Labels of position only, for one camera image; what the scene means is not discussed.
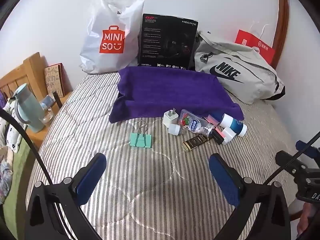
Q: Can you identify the white Miniso plastic bag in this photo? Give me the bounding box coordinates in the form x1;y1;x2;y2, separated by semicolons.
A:
80;0;144;74

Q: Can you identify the small white USB adapter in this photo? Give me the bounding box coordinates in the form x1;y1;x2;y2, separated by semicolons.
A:
168;124;181;136

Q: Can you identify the brown wooden door frame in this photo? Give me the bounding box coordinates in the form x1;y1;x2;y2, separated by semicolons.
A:
271;0;290;69

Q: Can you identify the grey green kettle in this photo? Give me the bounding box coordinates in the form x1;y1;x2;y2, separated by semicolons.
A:
13;83;45;133

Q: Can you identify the black gold tube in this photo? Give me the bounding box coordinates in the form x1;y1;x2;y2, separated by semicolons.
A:
182;134;210;152

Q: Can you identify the grey Nike bag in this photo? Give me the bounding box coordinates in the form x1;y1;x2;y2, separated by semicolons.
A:
194;31;286;105

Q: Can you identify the blue white vaseline bottle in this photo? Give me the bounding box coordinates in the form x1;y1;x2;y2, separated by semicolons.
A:
208;113;247;137

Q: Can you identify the wooden headboard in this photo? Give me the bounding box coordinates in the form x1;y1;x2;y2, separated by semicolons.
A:
1;52;47;101

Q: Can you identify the person's right hand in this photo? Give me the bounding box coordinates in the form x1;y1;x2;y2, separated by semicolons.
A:
297;203;312;235

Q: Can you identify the red paper bag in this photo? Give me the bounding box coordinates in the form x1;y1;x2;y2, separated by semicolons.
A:
235;22;275;65

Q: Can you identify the black headset box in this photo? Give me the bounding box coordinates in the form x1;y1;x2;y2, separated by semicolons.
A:
138;14;198;69

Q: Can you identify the white power adapter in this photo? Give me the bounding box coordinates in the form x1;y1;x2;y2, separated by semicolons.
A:
163;108;179;128

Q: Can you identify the clear plastic candy bottle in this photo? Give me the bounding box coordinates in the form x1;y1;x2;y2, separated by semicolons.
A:
178;109;215;137

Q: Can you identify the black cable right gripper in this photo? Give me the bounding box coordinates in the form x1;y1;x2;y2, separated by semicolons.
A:
263;129;320;186

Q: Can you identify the teal binder clip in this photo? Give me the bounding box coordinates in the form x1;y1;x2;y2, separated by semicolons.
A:
130;120;152;148

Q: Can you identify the purple towel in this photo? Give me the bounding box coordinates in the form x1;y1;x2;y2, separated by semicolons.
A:
109;66;244;123

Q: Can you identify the pink tube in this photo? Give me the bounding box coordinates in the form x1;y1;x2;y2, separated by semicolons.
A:
205;115;219;127

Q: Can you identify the black cable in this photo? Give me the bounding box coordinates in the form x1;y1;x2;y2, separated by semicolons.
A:
0;107;75;240

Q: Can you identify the small white medicine bottle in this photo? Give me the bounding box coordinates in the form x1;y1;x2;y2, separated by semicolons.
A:
222;127;236;145

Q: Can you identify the drinking glass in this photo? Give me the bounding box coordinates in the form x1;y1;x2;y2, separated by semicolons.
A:
39;107;55;127

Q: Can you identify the patterned brown notebook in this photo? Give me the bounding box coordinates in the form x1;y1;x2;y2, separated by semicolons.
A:
44;63;66;98

